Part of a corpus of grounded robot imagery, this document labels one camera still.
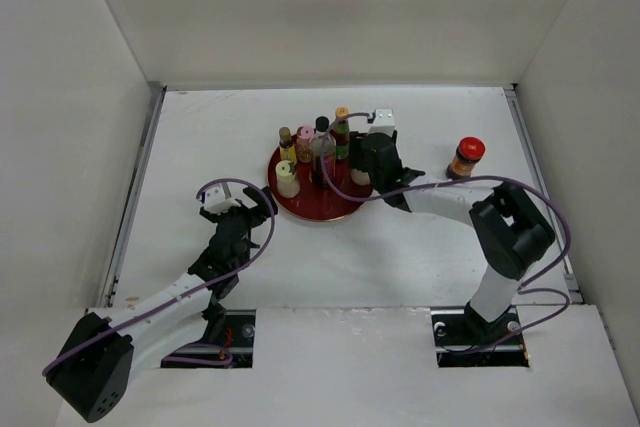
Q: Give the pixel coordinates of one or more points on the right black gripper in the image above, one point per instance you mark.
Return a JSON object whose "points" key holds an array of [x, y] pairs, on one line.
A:
{"points": [[355, 149]]}

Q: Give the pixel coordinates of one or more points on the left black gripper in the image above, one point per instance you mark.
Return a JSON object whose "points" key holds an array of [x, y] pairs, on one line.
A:
{"points": [[239, 210]]}

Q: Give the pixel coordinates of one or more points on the grey-lid pepper grinder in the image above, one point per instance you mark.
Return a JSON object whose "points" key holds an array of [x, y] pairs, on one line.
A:
{"points": [[359, 177]]}

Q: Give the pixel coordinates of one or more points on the yellow-lid spice shaker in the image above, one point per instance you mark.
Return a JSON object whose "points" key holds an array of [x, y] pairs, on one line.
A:
{"points": [[287, 183]]}

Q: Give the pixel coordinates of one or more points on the green-label sauce bottle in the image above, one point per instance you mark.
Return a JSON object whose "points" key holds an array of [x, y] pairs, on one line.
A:
{"points": [[341, 133]]}

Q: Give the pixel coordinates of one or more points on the small yellow-label oil bottle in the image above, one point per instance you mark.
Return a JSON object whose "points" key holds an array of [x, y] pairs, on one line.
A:
{"points": [[287, 146]]}

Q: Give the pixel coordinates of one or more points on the dark soy sauce bottle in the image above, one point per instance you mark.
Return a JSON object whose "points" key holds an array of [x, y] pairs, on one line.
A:
{"points": [[323, 148]]}

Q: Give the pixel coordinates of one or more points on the pink-lid spice shaker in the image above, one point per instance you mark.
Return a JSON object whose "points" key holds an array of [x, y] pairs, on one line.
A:
{"points": [[304, 135]]}

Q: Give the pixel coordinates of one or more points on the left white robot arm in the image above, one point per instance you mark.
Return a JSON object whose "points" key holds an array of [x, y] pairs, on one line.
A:
{"points": [[103, 354]]}

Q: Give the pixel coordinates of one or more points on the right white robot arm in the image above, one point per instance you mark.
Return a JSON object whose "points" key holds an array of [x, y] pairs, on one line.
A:
{"points": [[512, 232]]}

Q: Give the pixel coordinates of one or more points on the round red lacquer tray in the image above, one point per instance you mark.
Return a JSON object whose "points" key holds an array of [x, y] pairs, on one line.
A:
{"points": [[318, 204]]}

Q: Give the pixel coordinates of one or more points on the red-lid chili sauce jar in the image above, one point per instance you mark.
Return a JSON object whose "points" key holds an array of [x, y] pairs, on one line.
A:
{"points": [[469, 152]]}

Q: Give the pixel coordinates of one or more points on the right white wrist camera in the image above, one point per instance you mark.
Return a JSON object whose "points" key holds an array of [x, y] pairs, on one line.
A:
{"points": [[382, 121]]}

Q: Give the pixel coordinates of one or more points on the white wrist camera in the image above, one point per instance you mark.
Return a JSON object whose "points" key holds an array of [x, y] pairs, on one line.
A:
{"points": [[216, 199], [382, 121]]}

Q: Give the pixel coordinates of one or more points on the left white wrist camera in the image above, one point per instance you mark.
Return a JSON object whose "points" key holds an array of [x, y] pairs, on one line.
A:
{"points": [[216, 199]]}

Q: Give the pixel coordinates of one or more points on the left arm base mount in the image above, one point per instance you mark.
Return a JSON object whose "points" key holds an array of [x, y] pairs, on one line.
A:
{"points": [[228, 343]]}

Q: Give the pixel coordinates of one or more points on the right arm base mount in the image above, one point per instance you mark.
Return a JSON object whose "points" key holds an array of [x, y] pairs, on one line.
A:
{"points": [[459, 344]]}

